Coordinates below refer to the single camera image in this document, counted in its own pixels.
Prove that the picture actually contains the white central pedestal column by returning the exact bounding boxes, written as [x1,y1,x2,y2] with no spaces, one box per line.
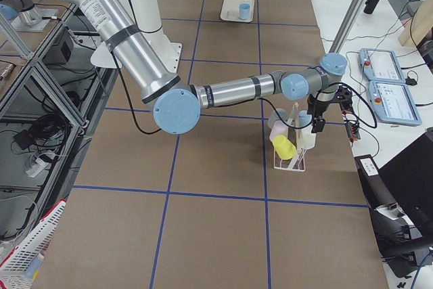
[91,0,183,70]

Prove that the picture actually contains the aluminium frame post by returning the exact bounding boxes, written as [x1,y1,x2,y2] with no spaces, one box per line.
[329,0,366,53]

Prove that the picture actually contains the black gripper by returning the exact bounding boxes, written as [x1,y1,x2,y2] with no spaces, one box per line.
[307,91,336,133]

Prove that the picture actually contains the frosted white plastic cup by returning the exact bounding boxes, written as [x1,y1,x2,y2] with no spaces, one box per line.
[267,108,288,129]

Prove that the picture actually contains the lower blue teach pendant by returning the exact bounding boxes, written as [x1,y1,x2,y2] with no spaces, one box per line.
[368,81,422,126]

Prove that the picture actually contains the pink plastic cup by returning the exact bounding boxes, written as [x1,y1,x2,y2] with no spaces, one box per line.
[269,120,288,142]

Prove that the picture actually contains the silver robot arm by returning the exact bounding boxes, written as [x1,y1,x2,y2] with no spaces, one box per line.
[65,0,347,135]

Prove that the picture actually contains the upper blue teach pendant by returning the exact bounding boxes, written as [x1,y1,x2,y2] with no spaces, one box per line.
[359,48,405,83]

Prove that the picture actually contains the white wire cup rack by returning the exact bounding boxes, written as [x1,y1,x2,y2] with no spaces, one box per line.
[272,102,317,171]

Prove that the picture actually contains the cream plastic tray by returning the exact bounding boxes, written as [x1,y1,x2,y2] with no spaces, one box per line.
[220,0,255,23]

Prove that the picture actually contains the light blue cup off tray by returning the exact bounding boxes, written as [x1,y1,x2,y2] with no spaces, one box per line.
[298,110,312,127]

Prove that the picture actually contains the white plastic basket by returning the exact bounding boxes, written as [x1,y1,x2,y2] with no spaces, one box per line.
[1,199,66,288]

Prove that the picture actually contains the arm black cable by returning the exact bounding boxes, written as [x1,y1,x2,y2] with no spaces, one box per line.
[114,58,378,135]

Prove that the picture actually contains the orange circuit board lower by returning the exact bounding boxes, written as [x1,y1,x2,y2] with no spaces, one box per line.
[344,120,361,143]

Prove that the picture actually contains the blue teach pendant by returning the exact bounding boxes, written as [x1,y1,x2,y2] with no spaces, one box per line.
[368,81,422,126]
[359,48,405,83]

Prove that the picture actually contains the light blue cup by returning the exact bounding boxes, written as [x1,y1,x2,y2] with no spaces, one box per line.
[239,3,250,20]

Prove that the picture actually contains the yellow plastic cup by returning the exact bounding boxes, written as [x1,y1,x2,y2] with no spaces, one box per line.
[272,135,296,160]

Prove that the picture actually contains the cream plastic cup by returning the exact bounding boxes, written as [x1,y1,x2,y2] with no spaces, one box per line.
[297,126,316,150]

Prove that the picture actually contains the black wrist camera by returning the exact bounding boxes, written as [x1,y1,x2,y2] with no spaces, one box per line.
[336,85,352,106]

